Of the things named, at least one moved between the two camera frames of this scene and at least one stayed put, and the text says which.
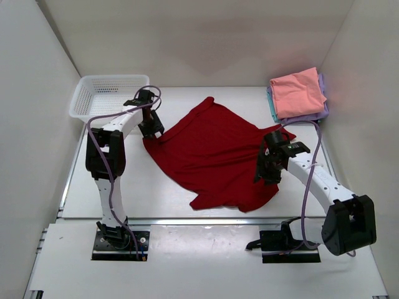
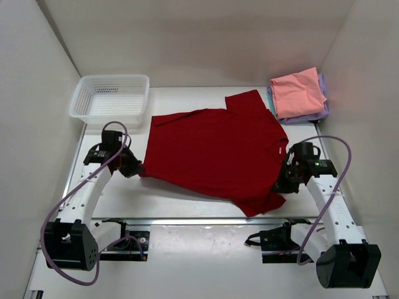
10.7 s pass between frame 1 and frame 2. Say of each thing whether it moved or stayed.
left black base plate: stayed
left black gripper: moved
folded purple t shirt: stayed
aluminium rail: stayed
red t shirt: moved
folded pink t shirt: stayed
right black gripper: moved
